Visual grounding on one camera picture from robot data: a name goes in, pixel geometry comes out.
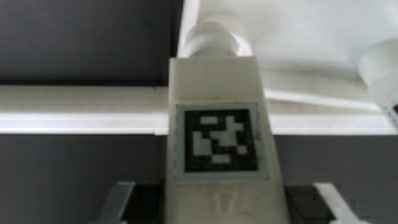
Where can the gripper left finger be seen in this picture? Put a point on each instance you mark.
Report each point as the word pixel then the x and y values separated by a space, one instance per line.
pixel 114 208

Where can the white square table top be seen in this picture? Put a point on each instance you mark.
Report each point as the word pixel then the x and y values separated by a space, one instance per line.
pixel 306 36

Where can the white table leg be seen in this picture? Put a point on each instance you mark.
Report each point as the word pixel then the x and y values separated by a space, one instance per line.
pixel 377 68
pixel 222 182

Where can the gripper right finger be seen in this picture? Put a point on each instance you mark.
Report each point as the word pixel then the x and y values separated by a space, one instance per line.
pixel 343 214

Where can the white front fence rail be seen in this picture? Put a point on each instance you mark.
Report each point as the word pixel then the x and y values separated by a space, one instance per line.
pixel 125 110

